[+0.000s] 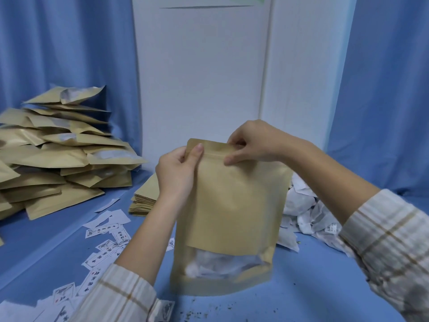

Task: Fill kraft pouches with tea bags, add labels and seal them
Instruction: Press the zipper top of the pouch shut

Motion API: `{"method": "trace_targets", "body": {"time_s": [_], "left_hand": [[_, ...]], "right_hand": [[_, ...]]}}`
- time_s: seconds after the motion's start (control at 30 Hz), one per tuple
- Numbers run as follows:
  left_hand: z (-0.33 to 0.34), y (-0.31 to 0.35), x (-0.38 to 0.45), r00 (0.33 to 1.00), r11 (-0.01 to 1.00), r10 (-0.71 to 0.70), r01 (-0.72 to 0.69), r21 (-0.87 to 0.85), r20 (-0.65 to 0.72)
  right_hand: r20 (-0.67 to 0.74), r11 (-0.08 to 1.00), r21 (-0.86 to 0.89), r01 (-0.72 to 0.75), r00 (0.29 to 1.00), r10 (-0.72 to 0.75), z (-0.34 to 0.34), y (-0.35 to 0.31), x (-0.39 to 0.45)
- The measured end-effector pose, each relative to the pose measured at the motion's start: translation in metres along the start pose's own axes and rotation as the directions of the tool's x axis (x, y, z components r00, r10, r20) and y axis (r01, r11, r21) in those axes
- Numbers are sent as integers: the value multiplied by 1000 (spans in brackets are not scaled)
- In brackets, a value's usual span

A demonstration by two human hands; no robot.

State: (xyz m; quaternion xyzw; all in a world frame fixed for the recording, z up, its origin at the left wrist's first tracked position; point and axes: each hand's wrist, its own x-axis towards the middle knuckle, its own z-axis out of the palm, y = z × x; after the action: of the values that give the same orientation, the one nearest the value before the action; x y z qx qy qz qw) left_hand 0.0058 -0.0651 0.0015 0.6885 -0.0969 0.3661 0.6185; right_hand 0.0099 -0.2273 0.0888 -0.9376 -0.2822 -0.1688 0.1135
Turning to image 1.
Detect person's right hand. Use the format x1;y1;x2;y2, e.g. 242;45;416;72
223;119;302;166

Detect person's left hand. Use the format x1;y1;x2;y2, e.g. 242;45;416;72
155;143;205;212

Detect stack of kraft pouches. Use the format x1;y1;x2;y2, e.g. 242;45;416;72
129;172;160;217

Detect kraft pouch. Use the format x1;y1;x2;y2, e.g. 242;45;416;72
169;138;294;297

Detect pile of white tea bags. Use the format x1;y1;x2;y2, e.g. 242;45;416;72
276;172;356;254

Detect white paper labels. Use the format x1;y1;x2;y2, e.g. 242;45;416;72
0;197;177;322

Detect pile of kraft pouches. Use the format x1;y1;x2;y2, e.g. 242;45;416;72
0;85;150;247

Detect person's left forearm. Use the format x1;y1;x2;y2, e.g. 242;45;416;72
67;194;178;322

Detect person's right forearm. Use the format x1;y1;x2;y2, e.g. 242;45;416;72
285;137;429;322

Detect blue curtain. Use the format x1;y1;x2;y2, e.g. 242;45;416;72
327;0;429;198
0;0;143;155

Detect blue table cover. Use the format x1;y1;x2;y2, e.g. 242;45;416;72
0;170;429;322

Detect white wall pipe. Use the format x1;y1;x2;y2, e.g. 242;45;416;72
258;0;277;121

